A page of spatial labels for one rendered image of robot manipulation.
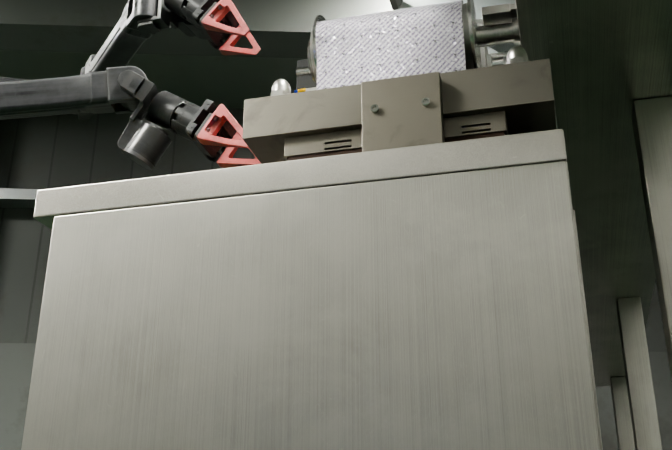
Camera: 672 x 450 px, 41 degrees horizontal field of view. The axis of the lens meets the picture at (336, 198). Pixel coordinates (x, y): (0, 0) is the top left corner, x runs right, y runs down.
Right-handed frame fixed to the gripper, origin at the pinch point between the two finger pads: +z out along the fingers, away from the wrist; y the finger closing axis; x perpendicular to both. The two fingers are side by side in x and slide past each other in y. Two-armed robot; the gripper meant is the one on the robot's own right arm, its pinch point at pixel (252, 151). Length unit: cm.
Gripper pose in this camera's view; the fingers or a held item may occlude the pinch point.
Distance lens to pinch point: 140.9
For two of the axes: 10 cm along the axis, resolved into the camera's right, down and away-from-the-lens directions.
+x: 5.2, -8.2, 2.4
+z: 8.2, 4.0, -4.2
